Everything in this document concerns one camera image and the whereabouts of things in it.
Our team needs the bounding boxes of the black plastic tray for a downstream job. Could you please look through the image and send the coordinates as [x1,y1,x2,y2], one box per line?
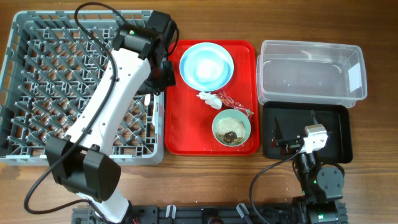
[262,101,353,164]

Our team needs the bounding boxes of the red plastic tray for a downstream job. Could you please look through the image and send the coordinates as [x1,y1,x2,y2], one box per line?
[164,40,260,156]

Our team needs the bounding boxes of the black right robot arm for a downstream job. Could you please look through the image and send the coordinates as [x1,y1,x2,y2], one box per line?
[271,111,348,223]

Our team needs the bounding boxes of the green bowl with rice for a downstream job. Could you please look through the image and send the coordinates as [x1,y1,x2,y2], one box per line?
[211,109,251,147]

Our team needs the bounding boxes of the red snack wrapper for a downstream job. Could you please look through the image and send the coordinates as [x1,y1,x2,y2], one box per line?
[216,91,254,120]

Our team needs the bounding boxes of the grey dishwasher rack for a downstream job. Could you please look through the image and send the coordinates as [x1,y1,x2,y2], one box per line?
[1,11,150,166]

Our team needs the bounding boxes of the light blue plate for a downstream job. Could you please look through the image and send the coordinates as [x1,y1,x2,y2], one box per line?
[179,42,234,92]

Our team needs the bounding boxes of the clear plastic bin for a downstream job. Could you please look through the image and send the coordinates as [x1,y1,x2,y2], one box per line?
[256,40,368,108]

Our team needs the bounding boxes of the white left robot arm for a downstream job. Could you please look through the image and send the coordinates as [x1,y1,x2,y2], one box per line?
[45,11,178,223]

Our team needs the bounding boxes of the crumpled white napkin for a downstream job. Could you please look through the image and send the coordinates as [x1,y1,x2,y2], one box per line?
[197,91,223,110]

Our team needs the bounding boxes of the white plastic fork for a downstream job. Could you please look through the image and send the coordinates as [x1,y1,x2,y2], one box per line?
[144,94,151,106]

